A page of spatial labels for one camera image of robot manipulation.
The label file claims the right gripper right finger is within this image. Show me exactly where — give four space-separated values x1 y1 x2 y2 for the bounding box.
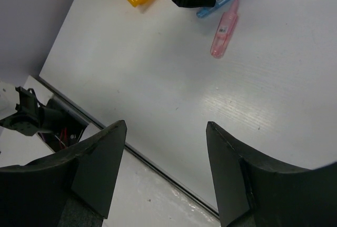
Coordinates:
206 122 336 226

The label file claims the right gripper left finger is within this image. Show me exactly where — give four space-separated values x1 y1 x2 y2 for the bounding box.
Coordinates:
1 120 127 226

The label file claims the pink highlighter pen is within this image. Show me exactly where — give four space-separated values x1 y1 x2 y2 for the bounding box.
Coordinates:
210 0 239 58

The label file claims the silver foil covered plate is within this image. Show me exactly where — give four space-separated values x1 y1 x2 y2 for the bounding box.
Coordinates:
78 124 219 227

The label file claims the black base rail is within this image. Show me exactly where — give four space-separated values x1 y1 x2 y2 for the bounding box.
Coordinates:
37 98 88 152

